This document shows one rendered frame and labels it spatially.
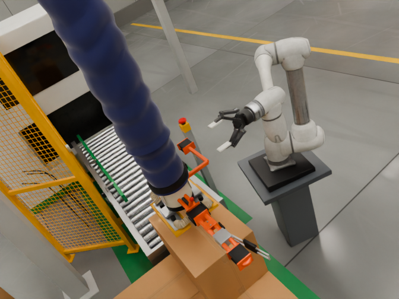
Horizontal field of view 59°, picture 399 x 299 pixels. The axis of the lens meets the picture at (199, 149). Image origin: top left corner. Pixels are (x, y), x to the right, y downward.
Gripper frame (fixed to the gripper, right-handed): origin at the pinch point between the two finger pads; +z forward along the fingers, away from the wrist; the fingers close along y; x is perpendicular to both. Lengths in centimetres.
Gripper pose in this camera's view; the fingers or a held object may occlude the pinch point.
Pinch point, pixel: (215, 137)
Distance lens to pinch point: 159.5
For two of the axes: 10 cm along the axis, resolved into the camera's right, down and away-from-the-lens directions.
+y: 3.3, 7.5, 5.7
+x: -5.3, -3.5, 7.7
